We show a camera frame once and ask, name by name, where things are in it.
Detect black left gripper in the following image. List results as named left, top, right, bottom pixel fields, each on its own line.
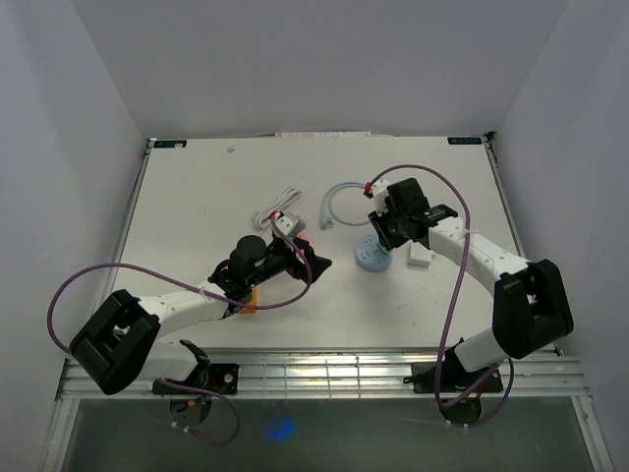
left=247, top=236, right=331, bottom=289

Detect blue round power socket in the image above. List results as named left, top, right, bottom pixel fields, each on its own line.
left=355, top=234, right=393, bottom=272

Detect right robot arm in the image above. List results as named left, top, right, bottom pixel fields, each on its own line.
left=368, top=178, right=574, bottom=390

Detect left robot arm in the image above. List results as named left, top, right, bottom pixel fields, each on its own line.
left=69, top=235, right=332, bottom=395

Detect white cube charger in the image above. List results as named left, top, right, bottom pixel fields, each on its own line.
left=408, top=243, right=432, bottom=268

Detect orange power strip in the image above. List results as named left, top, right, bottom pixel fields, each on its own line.
left=236, top=287, right=258, bottom=314

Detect dark table corner label right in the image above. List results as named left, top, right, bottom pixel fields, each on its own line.
left=447, top=137, right=483, bottom=146

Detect dark table corner label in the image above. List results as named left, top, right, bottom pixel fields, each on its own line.
left=152, top=140, right=188, bottom=148
left=447, top=137, right=483, bottom=146

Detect papers at table back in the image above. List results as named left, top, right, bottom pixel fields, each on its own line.
left=273, top=131, right=372, bottom=139

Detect dark table corner label left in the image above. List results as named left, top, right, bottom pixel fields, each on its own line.
left=152, top=140, right=188, bottom=148

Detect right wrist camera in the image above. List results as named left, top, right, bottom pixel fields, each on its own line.
left=364, top=179, right=389, bottom=215

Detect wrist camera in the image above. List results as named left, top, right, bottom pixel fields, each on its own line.
left=271, top=211, right=306, bottom=239
left=364, top=179, right=389, bottom=215

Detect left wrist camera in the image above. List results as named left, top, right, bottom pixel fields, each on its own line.
left=271, top=211, right=306, bottom=239

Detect white power strip cable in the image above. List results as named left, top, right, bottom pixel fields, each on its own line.
left=252, top=185, right=303, bottom=230

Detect aluminium front rail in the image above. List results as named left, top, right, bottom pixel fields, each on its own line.
left=54, top=356, right=591, bottom=400

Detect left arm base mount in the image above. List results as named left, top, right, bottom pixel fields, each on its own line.
left=167, top=363, right=240, bottom=394

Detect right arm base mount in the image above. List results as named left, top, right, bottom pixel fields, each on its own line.
left=403, top=363, right=504, bottom=393

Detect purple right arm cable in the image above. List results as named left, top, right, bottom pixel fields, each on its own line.
left=364, top=163, right=516, bottom=430

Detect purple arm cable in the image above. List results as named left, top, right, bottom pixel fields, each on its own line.
left=47, top=209, right=316, bottom=447
left=364, top=163, right=516, bottom=430

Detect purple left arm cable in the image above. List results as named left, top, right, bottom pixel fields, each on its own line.
left=47, top=209, right=316, bottom=447

